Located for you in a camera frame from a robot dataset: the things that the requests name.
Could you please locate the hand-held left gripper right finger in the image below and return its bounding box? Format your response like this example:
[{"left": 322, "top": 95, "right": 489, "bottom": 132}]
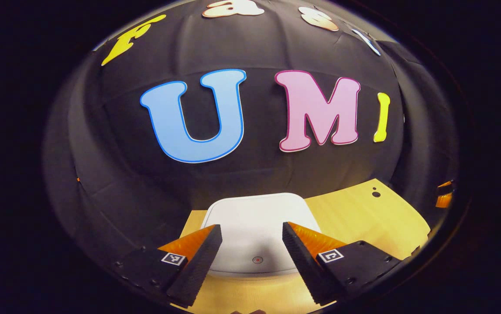
[{"left": 282, "top": 221, "right": 421, "bottom": 306}]

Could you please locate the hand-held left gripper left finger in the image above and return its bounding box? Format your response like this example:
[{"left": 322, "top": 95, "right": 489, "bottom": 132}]
[{"left": 114, "top": 224, "right": 223, "bottom": 308}]

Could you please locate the white desktop garbage bin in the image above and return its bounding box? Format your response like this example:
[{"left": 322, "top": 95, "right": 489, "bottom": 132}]
[{"left": 201, "top": 193, "right": 322, "bottom": 280}]

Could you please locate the wooden desktop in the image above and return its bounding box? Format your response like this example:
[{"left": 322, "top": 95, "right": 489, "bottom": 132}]
[{"left": 170, "top": 178, "right": 431, "bottom": 314}]

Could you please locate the black backdrop cloth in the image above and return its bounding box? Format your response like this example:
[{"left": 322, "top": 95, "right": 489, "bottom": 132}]
[{"left": 43, "top": 0, "right": 458, "bottom": 262}]

